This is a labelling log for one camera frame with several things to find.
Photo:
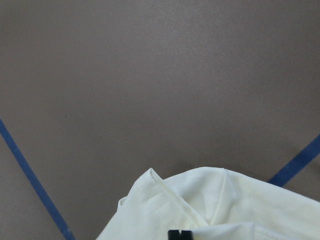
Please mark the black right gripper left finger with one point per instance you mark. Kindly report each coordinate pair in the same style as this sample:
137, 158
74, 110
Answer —
174, 234

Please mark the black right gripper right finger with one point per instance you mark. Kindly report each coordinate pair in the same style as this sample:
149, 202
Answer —
186, 235

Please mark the cream long-sleeve cat shirt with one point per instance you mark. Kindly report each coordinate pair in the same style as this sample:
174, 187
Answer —
214, 204

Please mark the crossing blue tape line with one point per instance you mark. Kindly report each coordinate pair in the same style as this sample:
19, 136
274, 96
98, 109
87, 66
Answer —
36, 184

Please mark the long blue tape line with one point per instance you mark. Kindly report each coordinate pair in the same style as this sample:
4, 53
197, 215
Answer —
299, 162

